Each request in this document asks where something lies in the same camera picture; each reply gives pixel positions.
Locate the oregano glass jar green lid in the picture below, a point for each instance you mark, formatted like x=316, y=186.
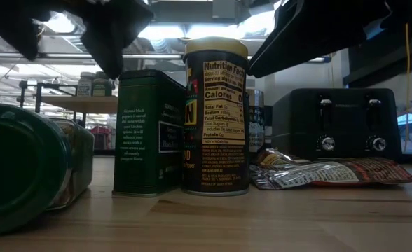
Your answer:
x=24, y=168

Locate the brown lid dark spice jar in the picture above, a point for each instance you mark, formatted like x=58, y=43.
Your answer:
x=256, y=129

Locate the grey overhead crossbar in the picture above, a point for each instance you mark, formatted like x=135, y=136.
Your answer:
x=139, y=56

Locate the red background cart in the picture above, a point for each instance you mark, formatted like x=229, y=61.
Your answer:
x=101, y=134

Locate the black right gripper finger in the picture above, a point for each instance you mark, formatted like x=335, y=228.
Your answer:
x=314, y=35

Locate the black toaster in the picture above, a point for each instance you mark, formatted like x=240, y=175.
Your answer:
x=349, y=119

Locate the blue lit monitor screen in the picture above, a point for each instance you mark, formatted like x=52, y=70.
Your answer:
x=409, y=119

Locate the black background rig frame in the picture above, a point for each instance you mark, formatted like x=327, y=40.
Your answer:
x=36, y=92

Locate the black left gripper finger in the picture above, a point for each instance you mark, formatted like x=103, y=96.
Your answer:
x=24, y=35
x=111, y=42

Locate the yellow lid black spice can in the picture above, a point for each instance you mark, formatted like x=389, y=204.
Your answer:
x=216, y=122

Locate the brown foil spice packet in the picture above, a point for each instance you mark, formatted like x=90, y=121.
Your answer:
x=276, y=157
x=332, y=173

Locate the green black pepper tin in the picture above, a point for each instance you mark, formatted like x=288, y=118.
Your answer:
x=139, y=140

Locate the white lid spice jar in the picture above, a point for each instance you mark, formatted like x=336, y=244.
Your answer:
x=85, y=87

